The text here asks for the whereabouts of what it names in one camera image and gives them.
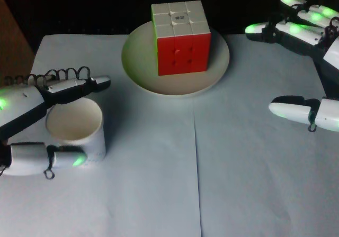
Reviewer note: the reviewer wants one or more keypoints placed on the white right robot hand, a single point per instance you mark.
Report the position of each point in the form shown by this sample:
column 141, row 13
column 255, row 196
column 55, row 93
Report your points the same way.
column 304, row 30

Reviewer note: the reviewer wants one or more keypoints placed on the white paper plate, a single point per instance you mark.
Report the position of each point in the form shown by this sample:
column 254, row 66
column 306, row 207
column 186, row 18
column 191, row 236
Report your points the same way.
column 140, row 62

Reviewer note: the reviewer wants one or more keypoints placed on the white paper cup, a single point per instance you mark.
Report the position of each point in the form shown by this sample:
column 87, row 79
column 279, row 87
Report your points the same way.
column 76, row 120

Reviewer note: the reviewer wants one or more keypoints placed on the Rubik's cube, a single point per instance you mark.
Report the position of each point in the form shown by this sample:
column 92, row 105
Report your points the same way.
column 182, row 52

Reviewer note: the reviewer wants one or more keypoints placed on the white paper sheet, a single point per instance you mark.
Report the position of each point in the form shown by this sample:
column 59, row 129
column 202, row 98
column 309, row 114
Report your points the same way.
column 132, row 168
column 251, row 168

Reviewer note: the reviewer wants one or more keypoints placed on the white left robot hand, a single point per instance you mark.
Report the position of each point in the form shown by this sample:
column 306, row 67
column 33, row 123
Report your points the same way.
column 18, row 99

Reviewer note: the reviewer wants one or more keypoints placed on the black curtain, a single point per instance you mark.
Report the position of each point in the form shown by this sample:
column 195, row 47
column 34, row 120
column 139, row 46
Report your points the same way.
column 79, row 9

